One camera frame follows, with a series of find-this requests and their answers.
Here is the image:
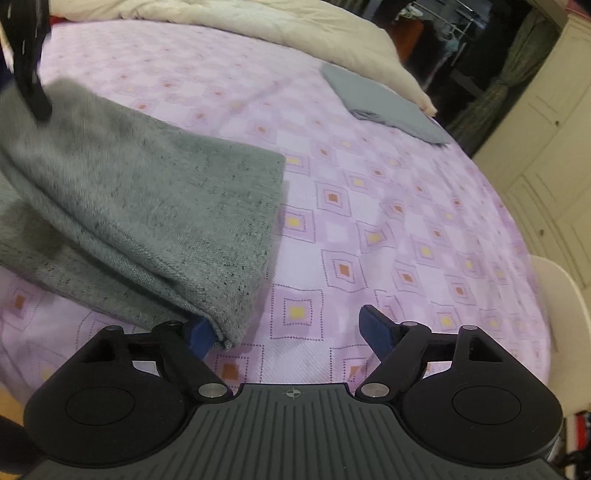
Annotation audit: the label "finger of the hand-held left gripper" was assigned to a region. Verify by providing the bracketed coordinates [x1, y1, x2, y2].
[2, 0, 52, 124]

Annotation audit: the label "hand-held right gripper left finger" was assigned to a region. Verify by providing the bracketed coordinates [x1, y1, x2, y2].
[76, 318, 234, 401]

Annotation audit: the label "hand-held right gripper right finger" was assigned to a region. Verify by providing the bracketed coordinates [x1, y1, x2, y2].
[355, 305, 509, 400]

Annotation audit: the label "grey pants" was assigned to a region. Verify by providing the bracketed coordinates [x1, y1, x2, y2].
[0, 76, 287, 349]

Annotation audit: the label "purple checked bedsheet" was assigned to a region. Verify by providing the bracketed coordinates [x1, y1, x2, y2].
[0, 21, 552, 407]

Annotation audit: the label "white chair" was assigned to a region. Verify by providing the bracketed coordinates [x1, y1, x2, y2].
[531, 256, 591, 416]

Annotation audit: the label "folded blue-grey cloth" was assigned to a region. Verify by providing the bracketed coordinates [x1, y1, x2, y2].
[320, 62, 451, 147]

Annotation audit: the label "white wardrobe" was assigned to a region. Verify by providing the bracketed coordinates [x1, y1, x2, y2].
[471, 14, 591, 296]

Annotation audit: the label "green curtain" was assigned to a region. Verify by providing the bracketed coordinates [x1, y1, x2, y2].
[445, 14, 561, 158]

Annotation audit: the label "orange hanging garment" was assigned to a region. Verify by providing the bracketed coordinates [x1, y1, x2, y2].
[388, 18, 426, 63]

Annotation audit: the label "metal clothes rack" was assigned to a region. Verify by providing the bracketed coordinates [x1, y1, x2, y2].
[406, 0, 488, 61]

